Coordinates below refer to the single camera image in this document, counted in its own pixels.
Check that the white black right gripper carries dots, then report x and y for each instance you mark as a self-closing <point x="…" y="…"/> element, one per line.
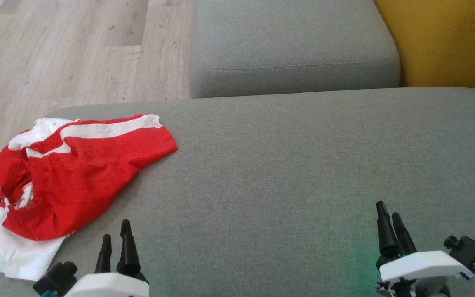
<point x="423" y="266"/>

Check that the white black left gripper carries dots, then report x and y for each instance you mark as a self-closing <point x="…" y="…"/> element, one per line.
<point x="109" y="286"/>

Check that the red and white sports jersey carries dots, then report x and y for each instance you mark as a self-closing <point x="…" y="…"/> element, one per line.
<point x="76" y="173"/>

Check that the grey fabric sofa seat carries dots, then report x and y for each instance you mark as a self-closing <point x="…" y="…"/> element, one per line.
<point x="262" y="185"/>

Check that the grey sofa cushion with seam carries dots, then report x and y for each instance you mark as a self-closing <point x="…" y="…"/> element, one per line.
<point x="291" y="41"/>

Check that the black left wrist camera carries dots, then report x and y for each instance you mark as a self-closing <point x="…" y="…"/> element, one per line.
<point x="58" y="278"/>

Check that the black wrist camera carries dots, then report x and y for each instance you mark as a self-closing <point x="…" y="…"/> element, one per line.
<point x="58" y="278"/>
<point x="470" y="249"/>

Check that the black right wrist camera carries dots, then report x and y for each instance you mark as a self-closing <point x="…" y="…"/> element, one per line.
<point x="470" y="249"/>

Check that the blue left camera connector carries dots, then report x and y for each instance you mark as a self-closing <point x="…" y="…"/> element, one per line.
<point x="48" y="294"/>

